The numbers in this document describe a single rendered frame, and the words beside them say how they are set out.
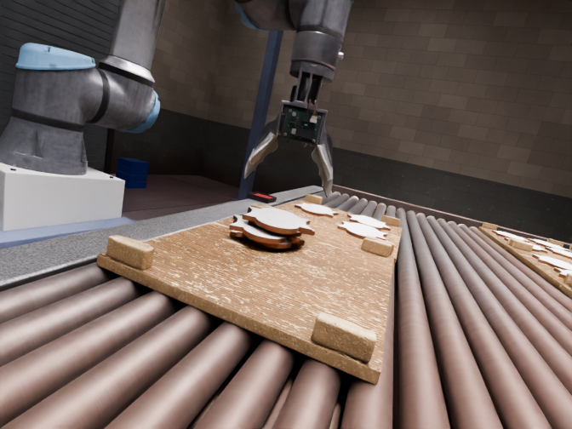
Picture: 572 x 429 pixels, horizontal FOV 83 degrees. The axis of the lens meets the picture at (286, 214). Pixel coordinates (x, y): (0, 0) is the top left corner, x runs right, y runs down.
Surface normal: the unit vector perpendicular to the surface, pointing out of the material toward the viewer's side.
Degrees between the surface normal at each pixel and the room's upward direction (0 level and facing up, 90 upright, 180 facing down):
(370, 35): 90
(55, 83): 89
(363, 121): 90
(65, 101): 90
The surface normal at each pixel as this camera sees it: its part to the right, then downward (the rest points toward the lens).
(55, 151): 0.75, 0.00
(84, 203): 0.87, 0.29
